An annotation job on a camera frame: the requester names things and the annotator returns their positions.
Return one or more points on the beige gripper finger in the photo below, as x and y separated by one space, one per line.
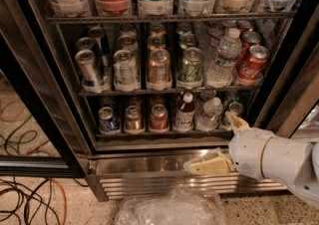
237 123
214 162

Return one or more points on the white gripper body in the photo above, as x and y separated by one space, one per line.
246 151

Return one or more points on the red coke can bottom shelf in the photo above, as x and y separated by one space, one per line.
159 119

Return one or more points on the red coke can shelf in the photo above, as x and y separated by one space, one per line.
252 64
159 119

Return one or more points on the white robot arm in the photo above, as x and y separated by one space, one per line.
294 164

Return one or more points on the green can bottom shelf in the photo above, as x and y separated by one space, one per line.
233 107

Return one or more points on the clear water bottle bottom shelf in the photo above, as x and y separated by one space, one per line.
207 114

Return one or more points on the water bottle middle shelf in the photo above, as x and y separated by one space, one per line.
223 59

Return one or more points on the red coke can middle shelf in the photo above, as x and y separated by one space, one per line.
252 64

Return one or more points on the green can middle shelf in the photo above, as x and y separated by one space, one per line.
189 72

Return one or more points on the gold can bottom shelf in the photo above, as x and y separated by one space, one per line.
133 119

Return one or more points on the copper can middle shelf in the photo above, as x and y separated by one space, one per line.
159 73

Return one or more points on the stainless steel glass-door fridge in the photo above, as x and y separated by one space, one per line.
149 163

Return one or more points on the blue can bottom shelf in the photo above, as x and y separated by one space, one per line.
108 122

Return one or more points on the white can middle shelf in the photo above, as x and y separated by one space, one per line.
126 77

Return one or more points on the silver slim can middle shelf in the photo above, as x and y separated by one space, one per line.
92 76

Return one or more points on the blue slim can middle shelf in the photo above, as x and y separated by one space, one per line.
98 34

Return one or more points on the open fridge glass door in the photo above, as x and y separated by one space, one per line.
38 102

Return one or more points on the dark juice bottle white cap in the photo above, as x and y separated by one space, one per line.
184 113

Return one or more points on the clear plastic bag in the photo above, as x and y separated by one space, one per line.
182 206

